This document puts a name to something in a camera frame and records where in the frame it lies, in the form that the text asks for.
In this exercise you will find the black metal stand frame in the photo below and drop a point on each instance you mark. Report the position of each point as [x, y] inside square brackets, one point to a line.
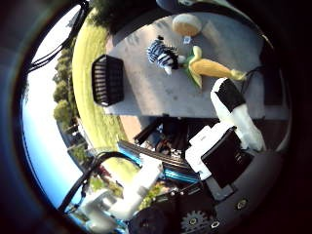
[169, 133]

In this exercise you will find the zebra plush toy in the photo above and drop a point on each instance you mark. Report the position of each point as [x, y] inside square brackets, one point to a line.
[161, 53]

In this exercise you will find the black slatted plastic basket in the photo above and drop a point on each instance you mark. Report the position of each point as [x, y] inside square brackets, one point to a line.
[108, 79]

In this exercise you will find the blue metal bar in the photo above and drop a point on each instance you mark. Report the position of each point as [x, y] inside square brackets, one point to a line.
[169, 172]

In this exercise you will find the white barcode tag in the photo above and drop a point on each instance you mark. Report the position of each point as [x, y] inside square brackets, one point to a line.
[187, 40]

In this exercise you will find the corn cob plush toy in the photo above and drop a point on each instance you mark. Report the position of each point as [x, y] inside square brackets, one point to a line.
[208, 67]

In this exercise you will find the round cookie plush toy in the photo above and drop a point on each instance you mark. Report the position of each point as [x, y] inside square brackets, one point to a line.
[187, 24]

